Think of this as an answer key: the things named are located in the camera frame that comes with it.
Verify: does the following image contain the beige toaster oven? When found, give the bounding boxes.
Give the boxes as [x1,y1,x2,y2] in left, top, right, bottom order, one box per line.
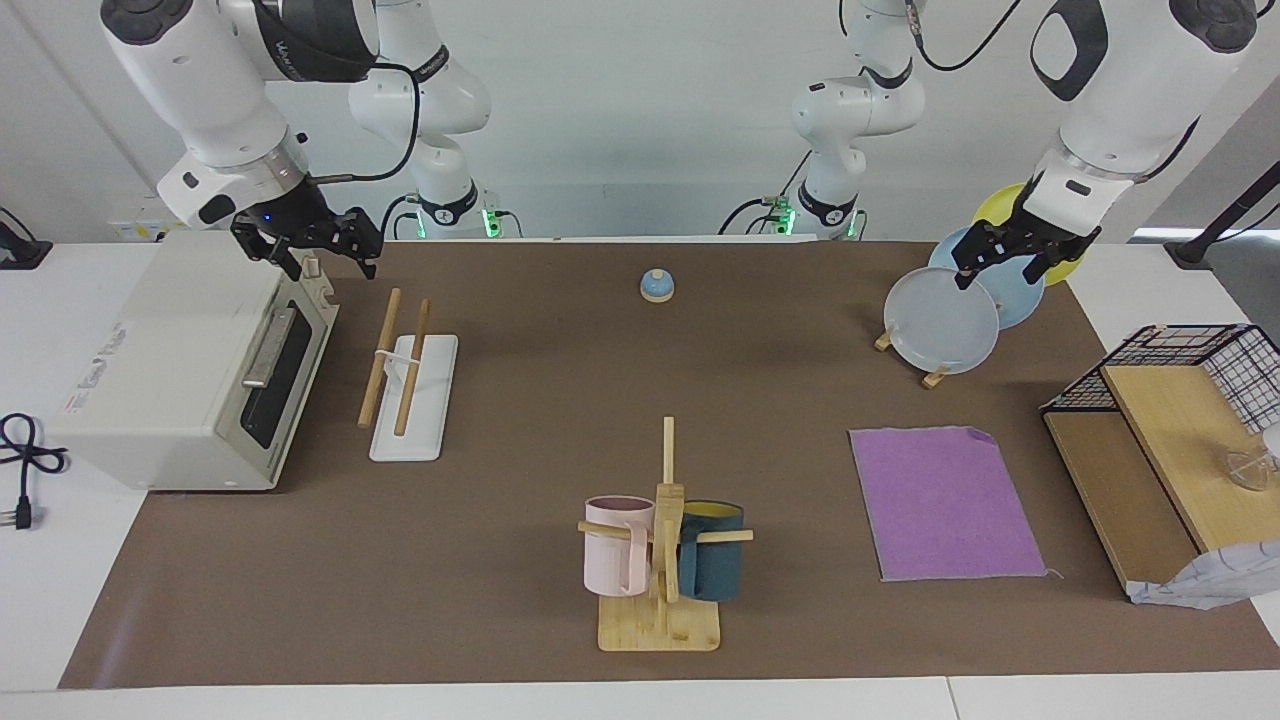
[48,230,341,493]

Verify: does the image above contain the pink mug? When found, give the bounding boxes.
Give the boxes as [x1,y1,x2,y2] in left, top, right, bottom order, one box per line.
[584,496,656,598]

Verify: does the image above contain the wooden mug tree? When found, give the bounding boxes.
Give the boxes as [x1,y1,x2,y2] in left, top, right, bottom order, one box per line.
[577,417,754,653]

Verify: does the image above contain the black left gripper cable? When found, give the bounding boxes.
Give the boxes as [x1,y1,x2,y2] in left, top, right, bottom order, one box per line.
[905,0,1021,73]

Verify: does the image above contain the black wire basket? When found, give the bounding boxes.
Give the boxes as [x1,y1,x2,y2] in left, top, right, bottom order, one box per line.
[1040,323,1280,433]

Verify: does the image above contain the wooden shelf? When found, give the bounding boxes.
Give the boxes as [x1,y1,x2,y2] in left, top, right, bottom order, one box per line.
[1042,362,1280,599]

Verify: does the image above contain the purple and grey towel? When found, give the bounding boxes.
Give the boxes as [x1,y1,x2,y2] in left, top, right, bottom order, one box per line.
[849,426,1049,583]

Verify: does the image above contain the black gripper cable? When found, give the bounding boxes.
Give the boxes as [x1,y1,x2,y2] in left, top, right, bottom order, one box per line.
[905,0,1021,73]
[300,60,421,186]

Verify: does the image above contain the clear glass cup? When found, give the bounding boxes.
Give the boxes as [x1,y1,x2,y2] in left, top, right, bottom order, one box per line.
[1228,425,1280,491]

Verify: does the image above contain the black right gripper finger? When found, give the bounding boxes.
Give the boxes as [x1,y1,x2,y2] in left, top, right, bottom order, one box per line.
[232,225,303,281]
[318,208,383,279]

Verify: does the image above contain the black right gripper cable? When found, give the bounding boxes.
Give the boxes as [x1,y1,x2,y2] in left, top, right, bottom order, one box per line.
[300,60,421,186]

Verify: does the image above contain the grey plate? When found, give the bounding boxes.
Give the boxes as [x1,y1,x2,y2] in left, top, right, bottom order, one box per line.
[884,266,1001,376]

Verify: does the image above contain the black camera stand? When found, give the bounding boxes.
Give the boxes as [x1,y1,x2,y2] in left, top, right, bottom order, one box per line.
[0,207,53,271]
[1165,160,1280,269]

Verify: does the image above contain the yellow plate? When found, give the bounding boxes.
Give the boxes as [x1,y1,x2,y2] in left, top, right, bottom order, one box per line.
[972,182,1085,287]

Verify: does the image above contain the dark teal mug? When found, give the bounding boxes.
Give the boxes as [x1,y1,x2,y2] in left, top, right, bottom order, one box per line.
[678,500,746,602]

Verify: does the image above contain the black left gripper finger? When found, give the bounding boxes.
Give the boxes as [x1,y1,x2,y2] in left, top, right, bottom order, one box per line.
[952,225,1011,291]
[1022,232,1101,286]

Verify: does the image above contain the brown table mat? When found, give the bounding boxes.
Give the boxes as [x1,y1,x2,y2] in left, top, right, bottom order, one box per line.
[58,240,1280,689]

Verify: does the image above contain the wooden plate rack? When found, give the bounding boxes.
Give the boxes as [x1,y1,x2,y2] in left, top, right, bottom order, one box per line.
[874,325,951,390]

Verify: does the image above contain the white towel rack wooden bars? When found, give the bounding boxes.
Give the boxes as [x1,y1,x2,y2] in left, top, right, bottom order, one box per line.
[358,288,459,463]

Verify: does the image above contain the black power cord with plug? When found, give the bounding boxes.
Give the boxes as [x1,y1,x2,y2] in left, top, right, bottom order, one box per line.
[0,413,69,531]

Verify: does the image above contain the light blue plate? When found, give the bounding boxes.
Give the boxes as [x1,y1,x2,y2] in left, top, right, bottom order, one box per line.
[928,226,1047,330]

